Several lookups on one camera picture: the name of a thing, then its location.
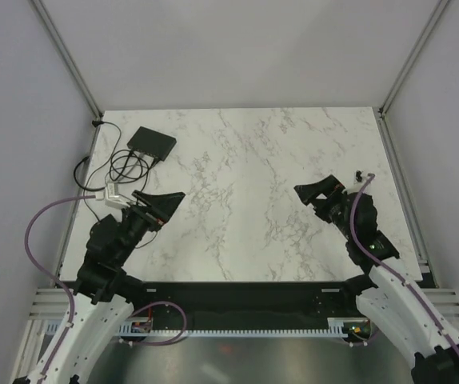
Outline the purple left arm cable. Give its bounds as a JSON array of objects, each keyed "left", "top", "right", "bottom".
[{"left": 24, "top": 194, "right": 94, "bottom": 377}]

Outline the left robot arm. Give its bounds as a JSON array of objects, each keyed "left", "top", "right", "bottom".
[{"left": 15, "top": 190, "right": 185, "bottom": 383}]

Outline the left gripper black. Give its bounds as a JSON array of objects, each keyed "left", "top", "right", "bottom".
[{"left": 115, "top": 189, "right": 186, "bottom": 264}]

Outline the white slotted cable duct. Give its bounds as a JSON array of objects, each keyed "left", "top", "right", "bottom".
[{"left": 115, "top": 318, "right": 374, "bottom": 338}]

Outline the right aluminium frame post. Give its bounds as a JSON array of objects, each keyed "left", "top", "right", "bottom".
[{"left": 377, "top": 0, "right": 453, "bottom": 118}]

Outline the black power cable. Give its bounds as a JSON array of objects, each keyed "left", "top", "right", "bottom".
[{"left": 73, "top": 118, "right": 123, "bottom": 191}]

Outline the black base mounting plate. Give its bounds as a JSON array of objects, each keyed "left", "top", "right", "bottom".
[{"left": 133, "top": 282, "right": 362, "bottom": 330}]

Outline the black network switch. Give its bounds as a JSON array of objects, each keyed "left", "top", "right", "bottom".
[{"left": 127, "top": 126, "right": 177, "bottom": 161}]

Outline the aluminium frame post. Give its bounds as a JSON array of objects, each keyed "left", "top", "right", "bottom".
[
  {"left": 28, "top": 0, "right": 102, "bottom": 118},
  {"left": 377, "top": 0, "right": 453, "bottom": 118}
]

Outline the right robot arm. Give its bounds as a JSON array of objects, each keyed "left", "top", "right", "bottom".
[{"left": 294, "top": 173, "right": 459, "bottom": 383}]

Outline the left aluminium frame post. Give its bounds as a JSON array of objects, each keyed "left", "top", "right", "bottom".
[{"left": 28, "top": 0, "right": 102, "bottom": 118}]

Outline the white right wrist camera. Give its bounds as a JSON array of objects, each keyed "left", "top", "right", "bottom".
[{"left": 353, "top": 170, "right": 376, "bottom": 192}]

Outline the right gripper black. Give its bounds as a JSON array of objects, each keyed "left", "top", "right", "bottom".
[{"left": 294, "top": 174, "right": 354, "bottom": 240}]

